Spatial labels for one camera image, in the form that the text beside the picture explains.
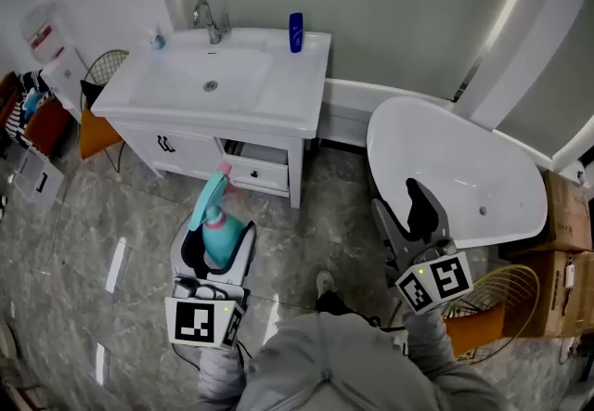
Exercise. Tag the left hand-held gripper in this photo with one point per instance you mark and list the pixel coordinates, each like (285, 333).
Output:
(199, 312)

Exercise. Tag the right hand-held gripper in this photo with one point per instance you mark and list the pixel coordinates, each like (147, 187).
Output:
(434, 279)

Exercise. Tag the teal spray bottle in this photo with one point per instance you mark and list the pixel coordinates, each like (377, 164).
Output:
(220, 219)

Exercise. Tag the person's right forearm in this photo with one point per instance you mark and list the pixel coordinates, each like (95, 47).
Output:
(429, 344)

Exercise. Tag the person's left forearm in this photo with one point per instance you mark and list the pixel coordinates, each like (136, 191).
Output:
(218, 376)

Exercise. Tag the blue shampoo bottle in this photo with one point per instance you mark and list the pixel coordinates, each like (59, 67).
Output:
(296, 32)

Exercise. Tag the white bathtub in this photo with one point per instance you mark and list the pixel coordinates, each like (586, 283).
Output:
(455, 168)

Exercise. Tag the white vanity cabinet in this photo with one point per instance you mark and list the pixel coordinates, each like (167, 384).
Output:
(204, 158)

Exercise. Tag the open white drawer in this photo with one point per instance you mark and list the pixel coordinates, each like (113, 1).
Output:
(257, 165)

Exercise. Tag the person's shoe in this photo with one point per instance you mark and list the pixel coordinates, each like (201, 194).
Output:
(326, 284)

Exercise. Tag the person's grey torso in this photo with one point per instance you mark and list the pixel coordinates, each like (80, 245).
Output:
(352, 367)

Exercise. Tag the cardboard box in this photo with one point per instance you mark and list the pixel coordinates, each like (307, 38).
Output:
(568, 214)
(557, 293)

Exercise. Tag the white sink basin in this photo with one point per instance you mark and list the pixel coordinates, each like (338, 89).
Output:
(218, 75)

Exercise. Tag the small light blue cup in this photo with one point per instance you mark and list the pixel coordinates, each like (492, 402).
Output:
(157, 41)

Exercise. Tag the orange chair with clothes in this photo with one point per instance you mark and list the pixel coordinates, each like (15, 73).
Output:
(32, 112)

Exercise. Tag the chrome faucet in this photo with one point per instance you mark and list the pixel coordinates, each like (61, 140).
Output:
(211, 24)

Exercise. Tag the white water dispenser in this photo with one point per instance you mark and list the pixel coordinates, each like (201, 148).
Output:
(51, 56)

